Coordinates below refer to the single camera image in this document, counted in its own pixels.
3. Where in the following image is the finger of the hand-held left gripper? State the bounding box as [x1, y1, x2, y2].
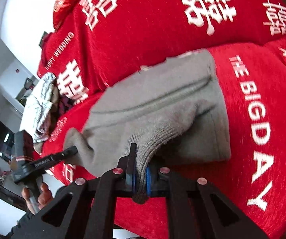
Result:
[33, 146, 78, 172]

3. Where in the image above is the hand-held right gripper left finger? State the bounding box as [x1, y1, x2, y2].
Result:
[10, 143, 138, 239]

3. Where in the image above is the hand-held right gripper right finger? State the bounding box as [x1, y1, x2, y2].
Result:
[144, 165, 268, 239]

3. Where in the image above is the grey knit sweater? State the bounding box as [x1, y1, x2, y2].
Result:
[64, 50, 231, 205]

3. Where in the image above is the person's left forearm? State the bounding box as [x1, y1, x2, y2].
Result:
[5, 210, 37, 239]

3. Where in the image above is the person's left hand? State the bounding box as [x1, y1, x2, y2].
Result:
[21, 182, 55, 214]

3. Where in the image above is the dark countertop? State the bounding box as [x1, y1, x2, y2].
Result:
[0, 171, 28, 212]

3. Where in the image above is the black screen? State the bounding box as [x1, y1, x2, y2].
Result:
[0, 120, 16, 164]

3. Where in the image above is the dark patterned cloth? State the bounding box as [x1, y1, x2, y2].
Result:
[49, 95, 77, 135]

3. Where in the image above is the pale patterned cloth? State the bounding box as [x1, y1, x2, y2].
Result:
[23, 72, 59, 144]

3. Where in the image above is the white cabinet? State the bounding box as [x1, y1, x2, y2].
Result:
[0, 59, 38, 116]

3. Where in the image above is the red pillow with gold print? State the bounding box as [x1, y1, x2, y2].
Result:
[53, 0, 95, 30]

